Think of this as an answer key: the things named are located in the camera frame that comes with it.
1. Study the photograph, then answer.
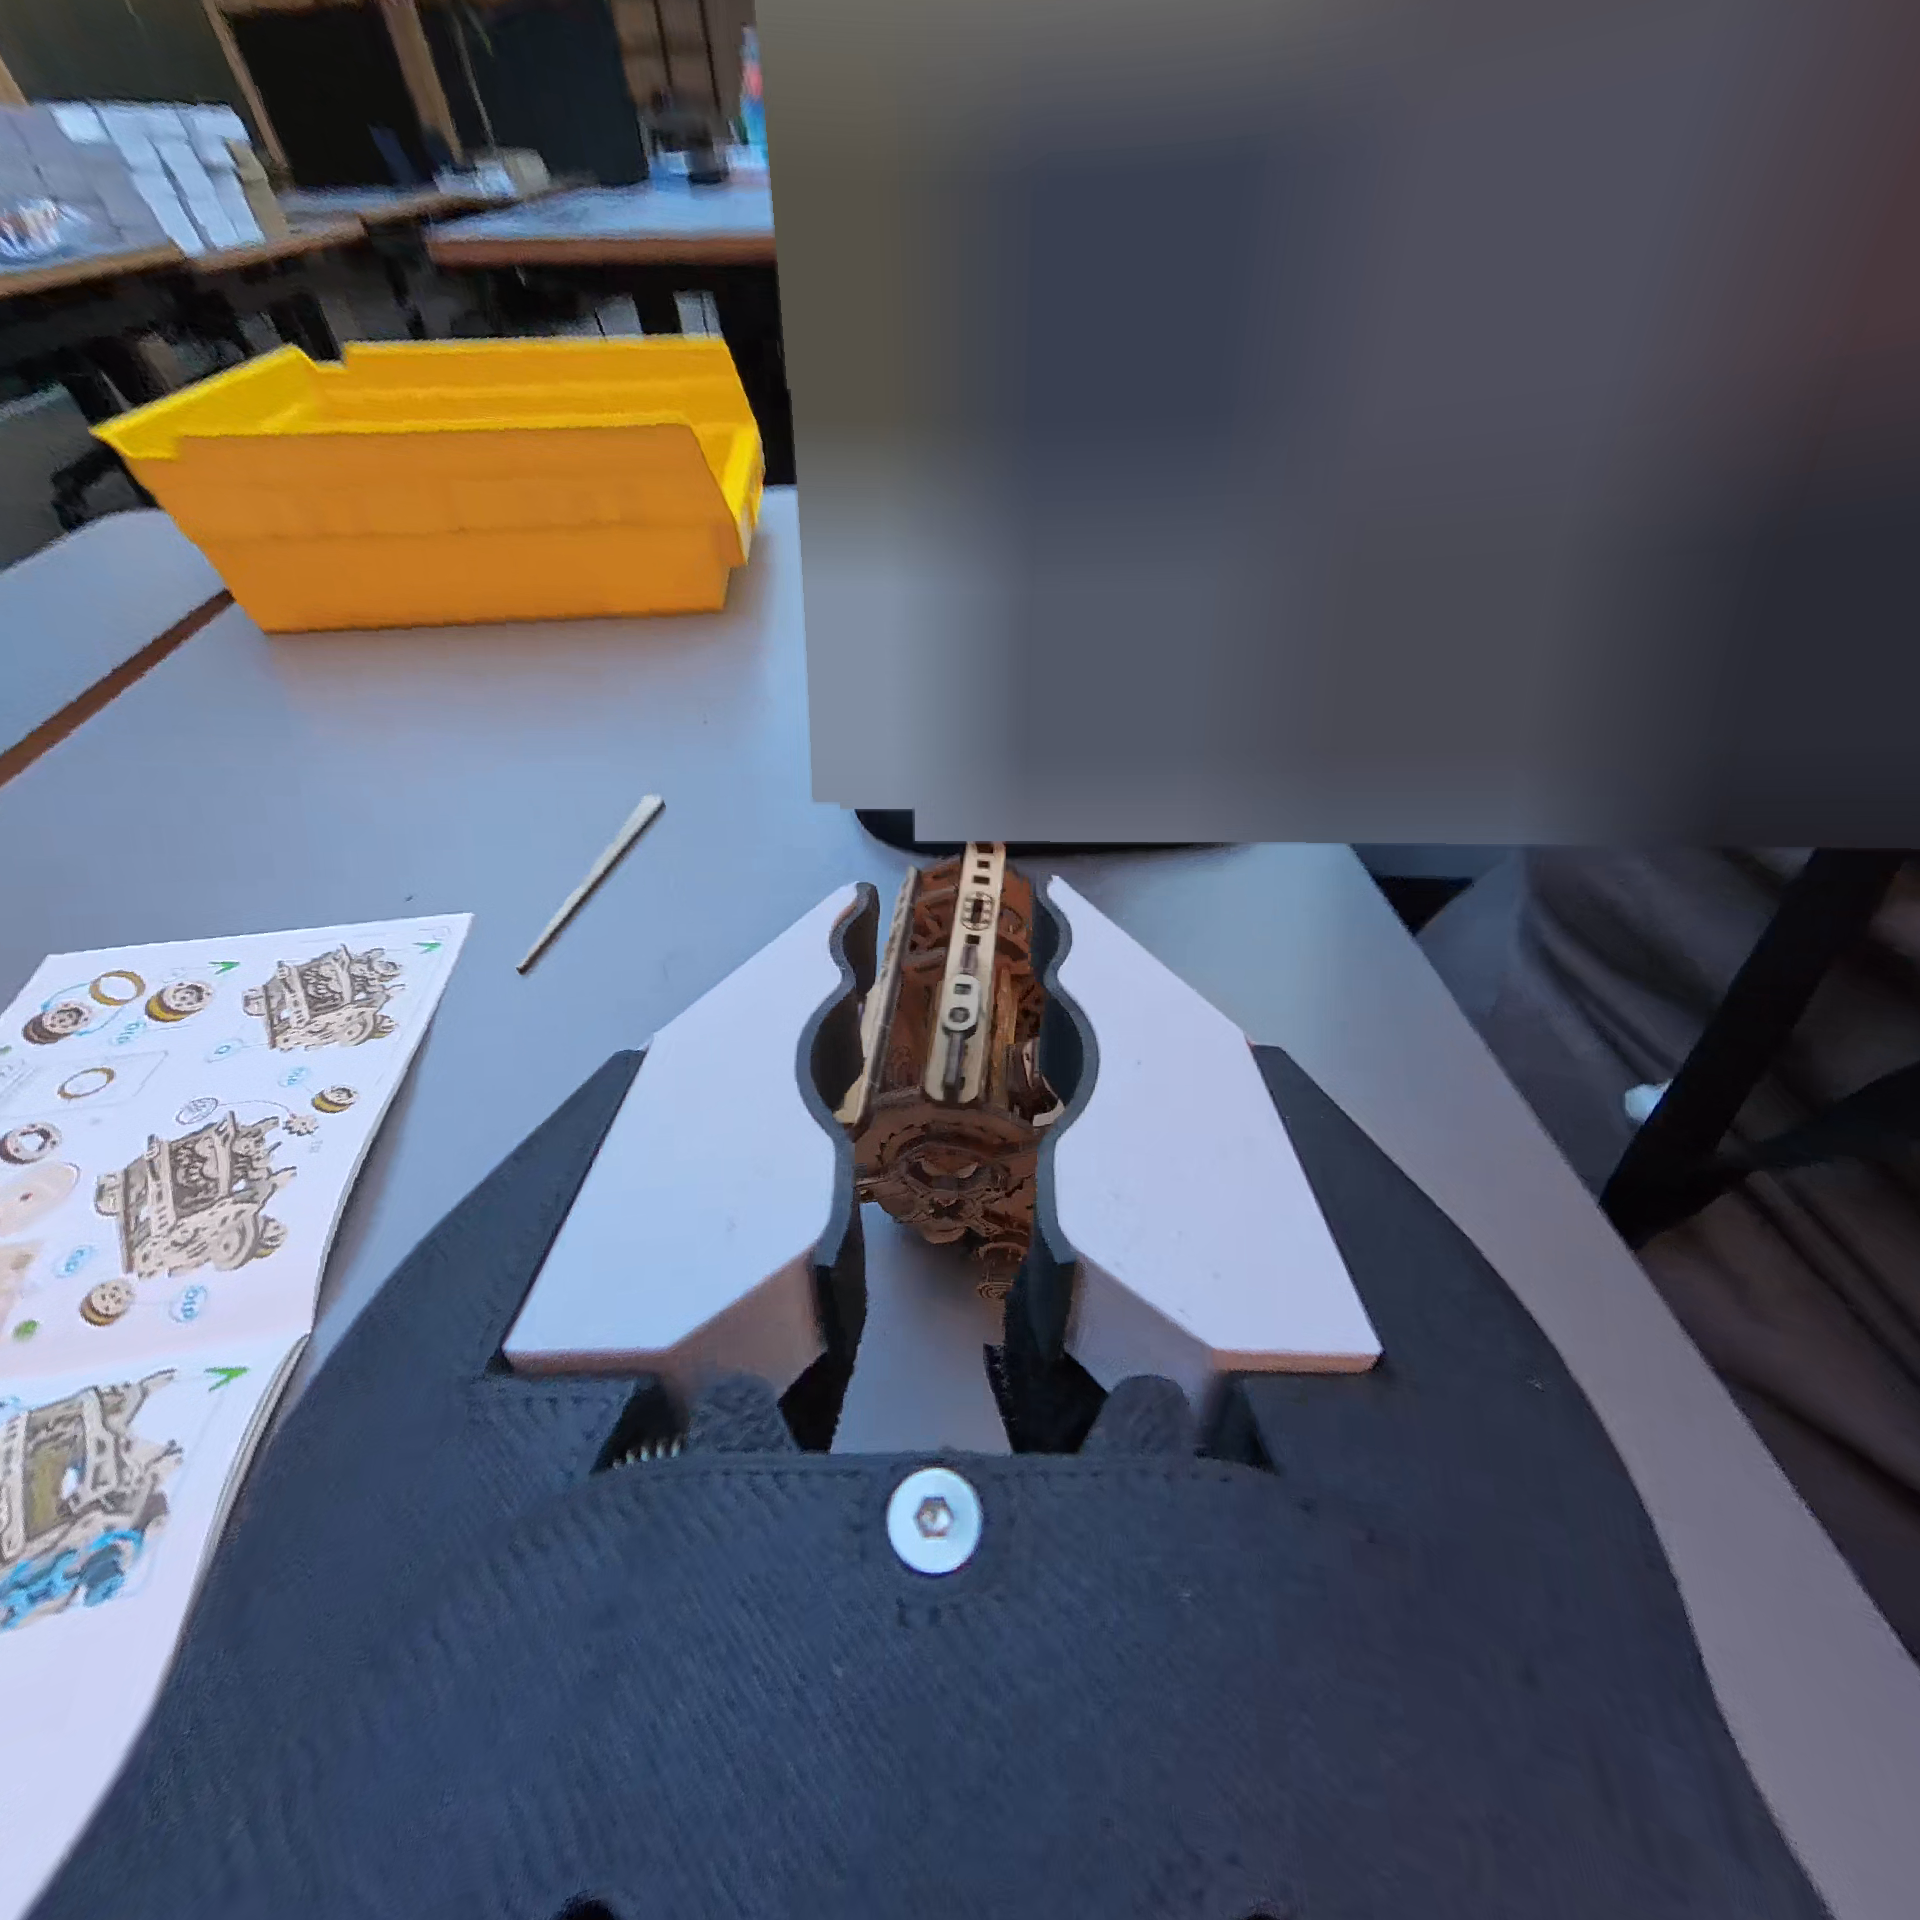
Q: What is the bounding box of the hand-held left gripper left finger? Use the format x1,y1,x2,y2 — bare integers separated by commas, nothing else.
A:
503,882,882,1448

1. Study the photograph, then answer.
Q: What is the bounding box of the slotted wooden strip part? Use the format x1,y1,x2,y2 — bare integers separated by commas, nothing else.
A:
918,842,1010,1103

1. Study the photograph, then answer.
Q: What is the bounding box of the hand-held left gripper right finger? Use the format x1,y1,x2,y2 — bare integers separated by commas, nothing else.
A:
998,873,1382,1448

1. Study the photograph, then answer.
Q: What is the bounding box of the wooden mechanical gear model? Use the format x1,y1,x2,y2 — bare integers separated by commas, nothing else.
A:
831,842,1078,1309

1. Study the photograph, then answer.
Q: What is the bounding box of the black strap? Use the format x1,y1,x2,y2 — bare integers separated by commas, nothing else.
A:
1597,847,1920,1250

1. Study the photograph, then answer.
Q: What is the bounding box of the illustrated instruction booklet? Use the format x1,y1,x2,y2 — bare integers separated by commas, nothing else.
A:
0,911,472,1893

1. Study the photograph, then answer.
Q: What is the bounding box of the wood-edged background table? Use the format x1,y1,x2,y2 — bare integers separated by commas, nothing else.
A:
428,181,778,337
0,209,368,309

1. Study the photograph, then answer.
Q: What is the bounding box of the yellow plastic bin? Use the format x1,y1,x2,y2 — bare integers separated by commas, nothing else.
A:
94,336,762,636

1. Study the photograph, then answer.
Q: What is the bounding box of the thin wooden stick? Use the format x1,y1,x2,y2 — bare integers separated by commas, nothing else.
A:
516,794,664,976

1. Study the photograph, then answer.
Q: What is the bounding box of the stack of small cardboard boxes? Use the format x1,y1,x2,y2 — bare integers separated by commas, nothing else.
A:
0,95,289,261

